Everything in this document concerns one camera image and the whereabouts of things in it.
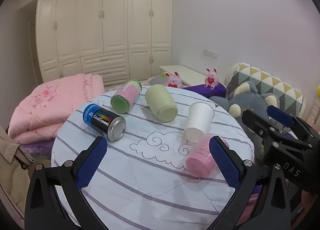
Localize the grey plush toy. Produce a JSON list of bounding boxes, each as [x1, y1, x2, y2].
[[209, 81, 288, 134]]

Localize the blue and black can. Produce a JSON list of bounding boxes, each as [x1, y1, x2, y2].
[[83, 103, 126, 142]]

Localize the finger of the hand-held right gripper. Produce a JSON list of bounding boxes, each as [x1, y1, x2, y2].
[[266, 105, 320, 146], [241, 109, 277, 151]]

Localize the purple pillow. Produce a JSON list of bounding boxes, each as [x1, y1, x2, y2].
[[182, 82, 227, 99]]

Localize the white bedside cabinet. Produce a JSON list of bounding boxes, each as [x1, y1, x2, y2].
[[159, 65, 208, 87]]

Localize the triangle patterned headboard cushion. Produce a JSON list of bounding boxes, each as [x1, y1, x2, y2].
[[224, 63, 304, 118]]

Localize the pink bunny plush toy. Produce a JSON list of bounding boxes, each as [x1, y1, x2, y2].
[[204, 68, 219, 88], [164, 70, 183, 88]]

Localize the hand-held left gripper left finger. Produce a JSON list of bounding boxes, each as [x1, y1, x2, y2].
[[24, 136, 108, 230]]

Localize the light green cup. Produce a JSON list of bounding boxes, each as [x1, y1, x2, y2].
[[145, 84, 178, 123]]

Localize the pink cup with green lid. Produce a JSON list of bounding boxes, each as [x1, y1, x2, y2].
[[110, 79, 142, 114]]

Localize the folded pink quilt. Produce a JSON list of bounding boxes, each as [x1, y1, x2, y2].
[[8, 73, 106, 145]]

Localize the beige garment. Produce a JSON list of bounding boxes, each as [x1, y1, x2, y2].
[[0, 124, 34, 223]]

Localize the striped white table cloth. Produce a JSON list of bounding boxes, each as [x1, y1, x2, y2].
[[51, 85, 256, 230]]

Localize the white plastic cup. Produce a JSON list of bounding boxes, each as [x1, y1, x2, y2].
[[183, 102, 215, 143]]

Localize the pink translucent cup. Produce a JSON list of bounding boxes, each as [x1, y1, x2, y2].
[[185, 134, 230, 177]]

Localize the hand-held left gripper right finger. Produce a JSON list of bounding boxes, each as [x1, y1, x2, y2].
[[205, 136, 293, 230]]

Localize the cream wardrobe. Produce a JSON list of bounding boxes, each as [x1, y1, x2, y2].
[[35, 0, 174, 86]]

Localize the grey pillow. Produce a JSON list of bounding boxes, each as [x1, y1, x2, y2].
[[149, 75, 171, 86]]

